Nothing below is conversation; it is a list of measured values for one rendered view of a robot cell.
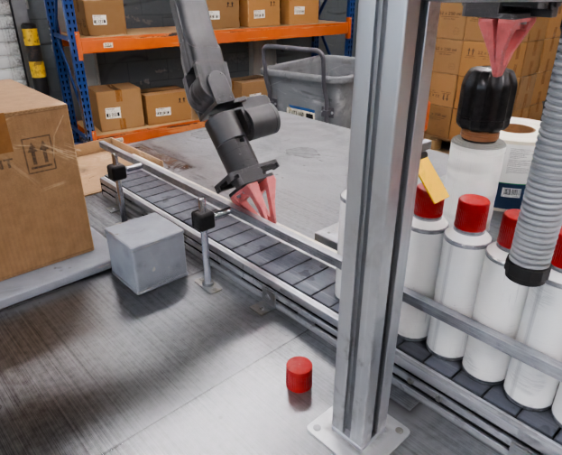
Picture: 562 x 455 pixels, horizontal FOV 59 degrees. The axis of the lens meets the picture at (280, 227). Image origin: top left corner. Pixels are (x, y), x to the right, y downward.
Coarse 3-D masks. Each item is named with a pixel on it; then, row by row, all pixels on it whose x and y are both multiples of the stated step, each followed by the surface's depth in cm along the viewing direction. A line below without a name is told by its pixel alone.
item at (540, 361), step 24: (144, 168) 102; (192, 192) 90; (240, 216) 81; (288, 240) 74; (336, 264) 67; (408, 288) 61; (432, 312) 58; (456, 312) 56; (480, 336) 54; (504, 336) 52; (528, 360) 50; (552, 360) 49
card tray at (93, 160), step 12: (84, 144) 146; (96, 144) 148; (120, 144) 147; (84, 156) 146; (96, 156) 146; (108, 156) 146; (144, 156) 138; (84, 168) 137; (96, 168) 137; (84, 180) 129; (96, 180) 129; (84, 192) 121; (96, 192) 121
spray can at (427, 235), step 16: (416, 192) 58; (416, 208) 58; (432, 208) 57; (416, 224) 58; (432, 224) 57; (448, 224) 59; (416, 240) 58; (432, 240) 58; (416, 256) 59; (432, 256) 59; (416, 272) 60; (432, 272) 60; (416, 288) 61; (432, 288) 61; (400, 320) 64; (416, 320) 63; (400, 336) 65; (416, 336) 64
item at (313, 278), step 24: (144, 192) 109; (168, 192) 109; (216, 240) 89; (240, 240) 89; (264, 240) 89; (264, 264) 82; (288, 264) 82; (312, 264) 82; (312, 288) 75; (336, 312) 70; (432, 360) 61; (480, 384) 58; (504, 408) 54; (552, 432) 51
